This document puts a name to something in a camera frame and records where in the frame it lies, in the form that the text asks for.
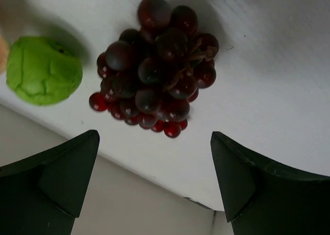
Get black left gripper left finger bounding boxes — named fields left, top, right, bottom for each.
left=1, top=130, right=100, bottom=234

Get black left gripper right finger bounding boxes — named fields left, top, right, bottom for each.
left=210, top=131, right=329, bottom=234

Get green fake fruit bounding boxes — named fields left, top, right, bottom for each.
left=6, top=37, right=83, bottom=106

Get dark red fake grapes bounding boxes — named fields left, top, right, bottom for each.
left=89, top=0, right=219, bottom=138

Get woven triangular fruit bowl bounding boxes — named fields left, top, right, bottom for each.
left=0, top=30, right=10, bottom=74

